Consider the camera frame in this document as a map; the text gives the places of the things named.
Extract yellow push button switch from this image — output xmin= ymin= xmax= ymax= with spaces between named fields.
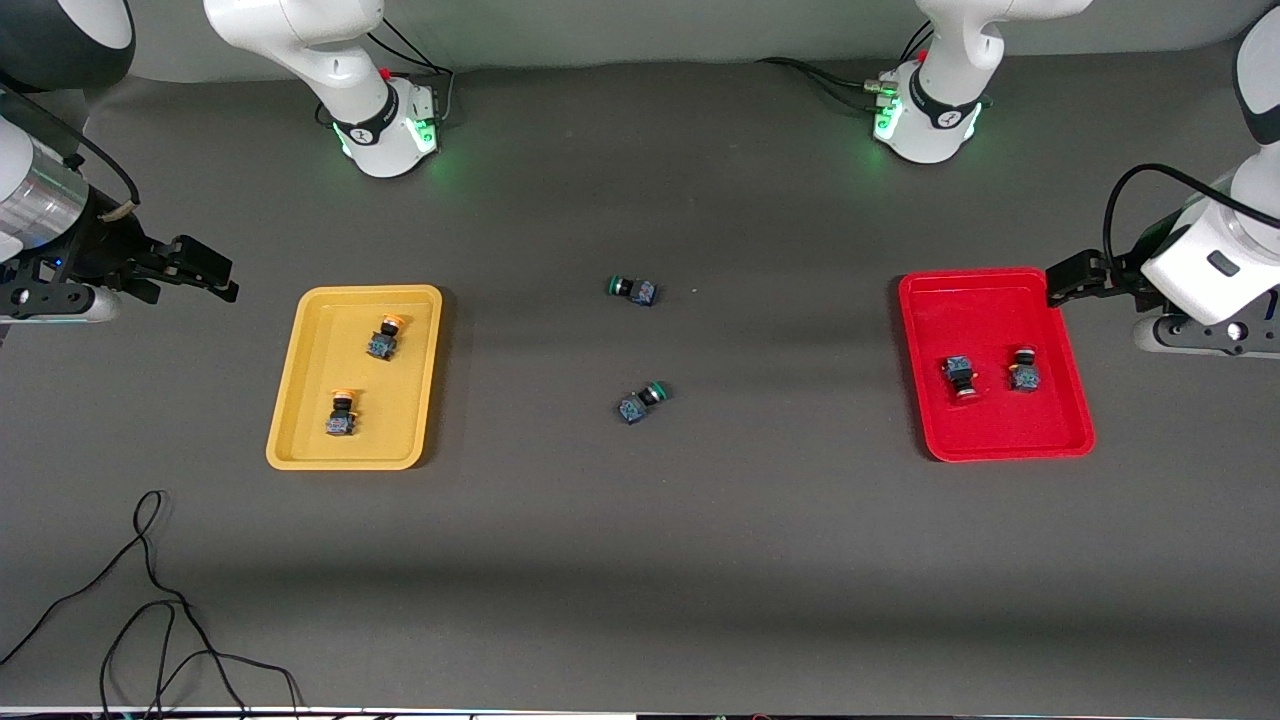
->
xmin=366 ymin=315 xmax=406 ymax=363
xmin=325 ymin=387 xmax=362 ymax=438

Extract red plastic tray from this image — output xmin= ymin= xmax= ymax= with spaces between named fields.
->
xmin=898 ymin=267 xmax=1097 ymax=463

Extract yellow plastic tray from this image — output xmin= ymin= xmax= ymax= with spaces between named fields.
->
xmin=266 ymin=285 xmax=444 ymax=471

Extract dark gray table mat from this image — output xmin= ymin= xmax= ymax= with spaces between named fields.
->
xmin=0 ymin=45 xmax=1280 ymax=713

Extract thin black loose cable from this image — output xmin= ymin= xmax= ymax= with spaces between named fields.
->
xmin=0 ymin=490 xmax=301 ymax=720

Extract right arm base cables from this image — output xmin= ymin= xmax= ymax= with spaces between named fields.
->
xmin=318 ymin=8 xmax=457 ymax=129

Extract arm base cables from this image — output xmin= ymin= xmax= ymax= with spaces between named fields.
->
xmin=757 ymin=20 xmax=936 ymax=111
xmin=318 ymin=8 xmax=457 ymax=129

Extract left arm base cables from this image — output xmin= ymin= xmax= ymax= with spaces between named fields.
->
xmin=757 ymin=20 xmax=936 ymax=111

